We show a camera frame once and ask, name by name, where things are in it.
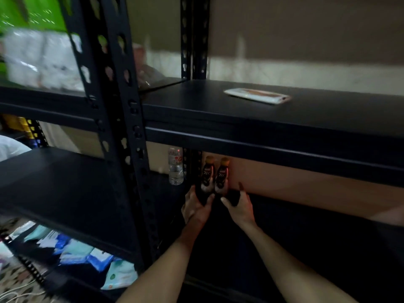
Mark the person's right hand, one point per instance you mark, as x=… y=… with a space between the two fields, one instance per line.
x=241 y=212

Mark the person's left hand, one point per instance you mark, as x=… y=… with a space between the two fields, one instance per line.
x=197 y=210

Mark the bottle pair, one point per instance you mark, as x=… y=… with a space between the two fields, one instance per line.
x=222 y=176
x=208 y=174

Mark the black metal shelf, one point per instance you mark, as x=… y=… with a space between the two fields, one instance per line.
x=50 y=186
x=315 y=123

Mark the person's left forearm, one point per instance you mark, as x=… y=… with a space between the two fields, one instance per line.
x=161 y=274

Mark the person's right forearm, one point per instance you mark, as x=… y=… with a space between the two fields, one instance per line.
x=284 y=274

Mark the clear water bottle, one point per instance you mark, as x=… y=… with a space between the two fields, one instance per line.
x=176 y=167

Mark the flat white orange packet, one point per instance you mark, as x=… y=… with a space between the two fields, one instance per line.
x=257 y=96

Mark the row of wet wipe packs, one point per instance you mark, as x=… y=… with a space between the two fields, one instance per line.
x=82 y=255

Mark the stack of white plastic packs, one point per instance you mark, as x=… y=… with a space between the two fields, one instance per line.
x=44 y=60

